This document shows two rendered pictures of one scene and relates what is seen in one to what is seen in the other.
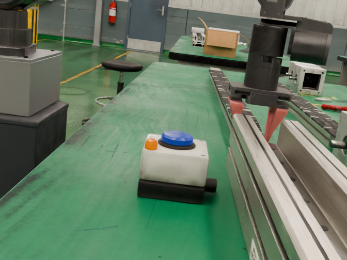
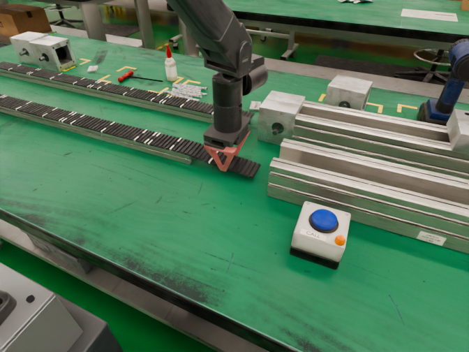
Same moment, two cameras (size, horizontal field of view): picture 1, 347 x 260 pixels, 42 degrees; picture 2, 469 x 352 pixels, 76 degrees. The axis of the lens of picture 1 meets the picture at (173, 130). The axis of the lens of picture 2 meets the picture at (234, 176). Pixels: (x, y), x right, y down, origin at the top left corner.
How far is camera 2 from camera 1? 0.69 m
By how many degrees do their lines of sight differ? 63
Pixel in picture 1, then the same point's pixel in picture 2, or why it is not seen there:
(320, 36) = (261, 70)
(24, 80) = (58, 316)
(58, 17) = not seen: outside the picture
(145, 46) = not seen: outside the picture
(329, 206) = (412, 188)
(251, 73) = (232, 122)
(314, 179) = (379, 177)
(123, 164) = (264, 262)
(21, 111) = (73, 338)
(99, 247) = (423, 313)
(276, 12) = (248, 68)
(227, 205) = not seen: hidden behind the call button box
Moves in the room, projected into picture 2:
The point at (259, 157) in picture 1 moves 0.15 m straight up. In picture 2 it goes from (393, 193) to (430, 114)
